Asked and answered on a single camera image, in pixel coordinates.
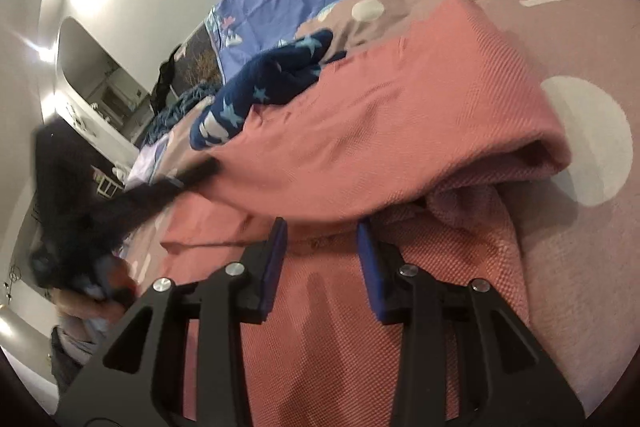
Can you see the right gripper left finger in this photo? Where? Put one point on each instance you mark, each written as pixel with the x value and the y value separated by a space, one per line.
pixel 176 358

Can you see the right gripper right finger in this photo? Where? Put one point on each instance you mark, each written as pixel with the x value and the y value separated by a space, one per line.
pixel 466 358

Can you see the pink knit shirt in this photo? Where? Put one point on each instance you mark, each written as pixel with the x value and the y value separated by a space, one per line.
pixel 415 133

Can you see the person's left hand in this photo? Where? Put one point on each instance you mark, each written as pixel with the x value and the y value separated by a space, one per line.
pixel 76 308

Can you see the lavender folded cloth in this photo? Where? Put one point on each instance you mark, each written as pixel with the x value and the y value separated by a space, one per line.
pixel 147 163

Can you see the black garment on headboard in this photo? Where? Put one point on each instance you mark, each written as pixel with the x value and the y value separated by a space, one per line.
pixel 165 80

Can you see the teal fuzzy blanket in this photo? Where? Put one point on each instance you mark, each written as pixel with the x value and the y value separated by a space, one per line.
pixel 164 121

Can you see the dark floral pillow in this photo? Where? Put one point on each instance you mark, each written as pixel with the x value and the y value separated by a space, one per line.
pixel 195 61

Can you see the navy star-patterned garment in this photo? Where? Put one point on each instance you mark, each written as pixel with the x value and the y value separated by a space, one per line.
pixel 272 77

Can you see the mauve polka-dot blanket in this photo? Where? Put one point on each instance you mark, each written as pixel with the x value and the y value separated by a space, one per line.
pixel 578 231

